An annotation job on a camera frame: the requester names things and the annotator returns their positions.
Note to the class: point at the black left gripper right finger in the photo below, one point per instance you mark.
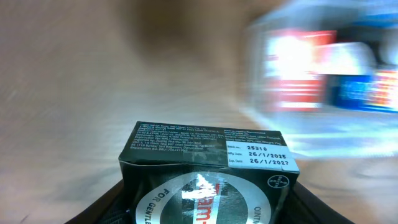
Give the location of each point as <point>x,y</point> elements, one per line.
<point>303,207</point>

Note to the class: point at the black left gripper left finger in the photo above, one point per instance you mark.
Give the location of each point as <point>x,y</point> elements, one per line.
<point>110,208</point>

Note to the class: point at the dark green ointment box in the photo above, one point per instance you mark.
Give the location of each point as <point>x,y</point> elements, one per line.
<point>201,174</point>

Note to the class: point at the red Panadol box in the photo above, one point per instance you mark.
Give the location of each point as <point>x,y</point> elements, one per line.
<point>293,80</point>

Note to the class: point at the clear plastic container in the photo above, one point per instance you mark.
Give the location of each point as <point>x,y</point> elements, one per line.
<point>330,131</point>

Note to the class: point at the blue Kool Fever box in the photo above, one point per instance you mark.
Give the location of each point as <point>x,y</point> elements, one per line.
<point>377,90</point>

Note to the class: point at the white Panadol box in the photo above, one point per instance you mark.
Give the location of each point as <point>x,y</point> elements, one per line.
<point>347,58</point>

